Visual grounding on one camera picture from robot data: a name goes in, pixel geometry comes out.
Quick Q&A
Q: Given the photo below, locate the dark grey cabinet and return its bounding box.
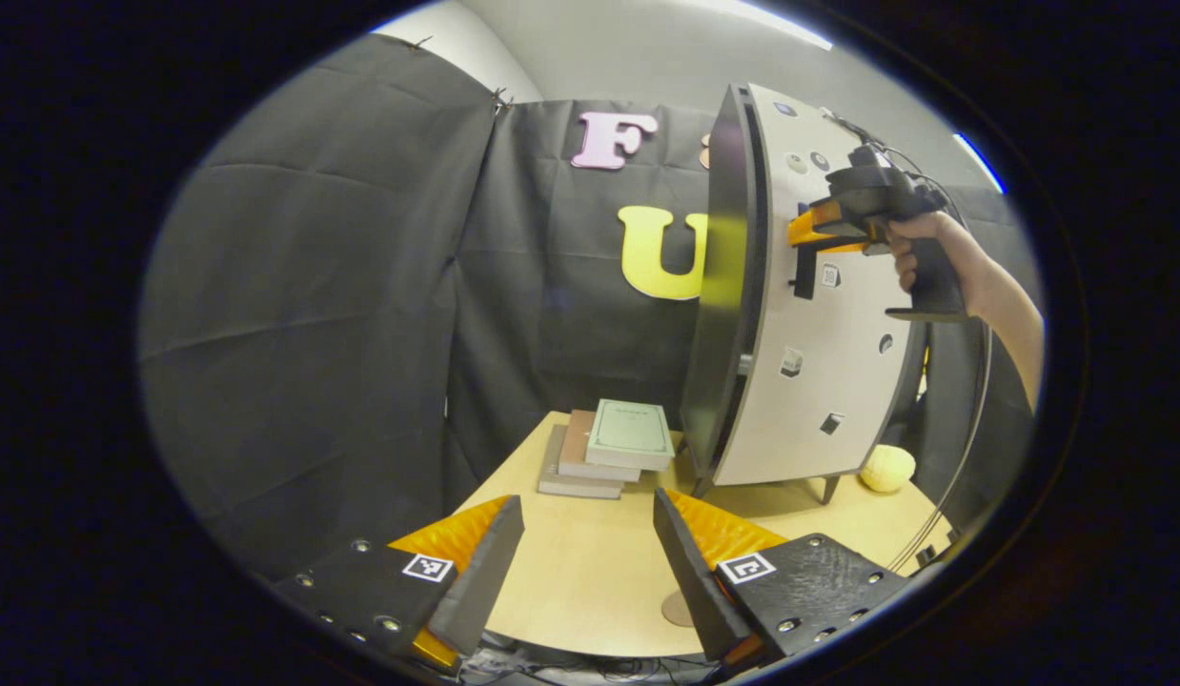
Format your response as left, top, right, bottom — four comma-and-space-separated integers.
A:
681, 83, 934, 506

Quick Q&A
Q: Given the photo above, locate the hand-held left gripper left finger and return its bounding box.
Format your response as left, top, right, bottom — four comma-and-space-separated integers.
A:
271, 495, 526, 679

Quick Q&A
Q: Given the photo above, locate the black cable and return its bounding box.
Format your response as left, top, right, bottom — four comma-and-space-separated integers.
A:
885, 319, 993, 573

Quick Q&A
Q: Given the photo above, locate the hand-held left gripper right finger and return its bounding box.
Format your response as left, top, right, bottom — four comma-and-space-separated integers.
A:
652, 489, 920, 677

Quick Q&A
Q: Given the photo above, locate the yellow plush toy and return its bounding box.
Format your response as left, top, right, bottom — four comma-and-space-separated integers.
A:
859, 445, 917, 494

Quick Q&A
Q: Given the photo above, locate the black door handle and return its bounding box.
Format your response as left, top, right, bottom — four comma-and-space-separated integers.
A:
793, 202, 820, 301

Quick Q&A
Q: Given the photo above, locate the black backdrop cloth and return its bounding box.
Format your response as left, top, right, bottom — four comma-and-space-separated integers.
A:
137, 33, 1044, 582

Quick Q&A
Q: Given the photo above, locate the brown book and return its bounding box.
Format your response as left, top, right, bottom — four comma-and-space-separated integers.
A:
559, 410, 641, 483

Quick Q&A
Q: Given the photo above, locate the green book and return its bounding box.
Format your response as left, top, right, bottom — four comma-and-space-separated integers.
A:
585, 398, 677, 473

